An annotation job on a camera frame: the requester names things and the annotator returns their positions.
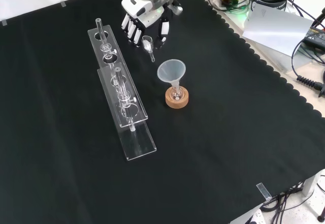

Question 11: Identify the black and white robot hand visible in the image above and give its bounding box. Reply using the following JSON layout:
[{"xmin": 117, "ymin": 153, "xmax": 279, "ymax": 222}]
[{"xmin": 121, "ymin": 0, "xmax": 183, "ymax": 50}]

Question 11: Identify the translucent plastic funnel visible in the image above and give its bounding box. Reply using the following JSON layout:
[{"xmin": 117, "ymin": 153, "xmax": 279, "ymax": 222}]
[{"xmin": 156, "ymin": 59, "xmax": 187, "ymax": 92}]

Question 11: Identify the small round-bottom glass flask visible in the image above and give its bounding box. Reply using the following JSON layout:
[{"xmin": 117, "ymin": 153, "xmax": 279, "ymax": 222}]
[{"xmin": 170, "ymin": 82, "xmax": 184, "ymax": 102}]

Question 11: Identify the clear acrylic funnel stand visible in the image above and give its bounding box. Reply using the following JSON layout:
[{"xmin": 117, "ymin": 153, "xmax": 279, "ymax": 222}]
[{"xmin": 87, "ymin": 18, "xmax": 157, "ymax": 162}]

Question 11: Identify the pale grey board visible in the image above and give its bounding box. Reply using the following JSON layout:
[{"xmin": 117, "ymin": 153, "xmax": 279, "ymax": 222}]
[{"xmin": 242, "ymin": 2, "xmax": 314, "ymax": 57}]

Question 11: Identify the black bench cloth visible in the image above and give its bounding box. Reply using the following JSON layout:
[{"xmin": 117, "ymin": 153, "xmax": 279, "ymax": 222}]
[{"xmin": 0, "ymin": 0, "xmax": 325, "ymax": 224}]

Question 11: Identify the black power adapter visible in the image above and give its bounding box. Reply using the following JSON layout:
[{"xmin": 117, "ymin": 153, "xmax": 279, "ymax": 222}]
[{"xmin": 303, "ymin": 27, "xmax": 325, "ymax": 54}]

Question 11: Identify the black tripod leg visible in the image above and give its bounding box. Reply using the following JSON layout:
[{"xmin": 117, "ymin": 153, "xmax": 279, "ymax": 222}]
[{"xmin": 310, "ymin": 5, "xmax": 325, "ymax": 30}]

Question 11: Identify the clear plastic clip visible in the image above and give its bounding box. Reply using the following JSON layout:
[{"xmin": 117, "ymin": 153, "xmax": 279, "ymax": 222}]
[{"xmin": 256, "ymin": 182, "xmax": 272, "ymax": 201}]

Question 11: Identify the white power strip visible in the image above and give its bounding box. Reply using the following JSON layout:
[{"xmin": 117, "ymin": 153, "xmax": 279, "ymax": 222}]
[{"xmin": 247, "ymin": 208, "xmax": 265, "ymax": 224}]

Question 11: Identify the white table leg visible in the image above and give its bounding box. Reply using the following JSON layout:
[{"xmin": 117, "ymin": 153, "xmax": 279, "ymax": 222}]
[{"xmin": 303, "ymin": 169, "xmax": 325, "ymax": 197}]

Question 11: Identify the cork ring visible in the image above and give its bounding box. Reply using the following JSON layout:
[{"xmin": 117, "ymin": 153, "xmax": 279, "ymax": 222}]
[{"xmin": 165, "ymin": 86, "xmax": 190, "ymax": 109}]

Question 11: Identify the black cable with ribbed plug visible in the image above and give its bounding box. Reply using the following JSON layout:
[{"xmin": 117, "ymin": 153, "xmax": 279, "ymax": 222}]
[{"xmin": 291, "ymin": 37, "xmax": 325, "ymax": 98}]

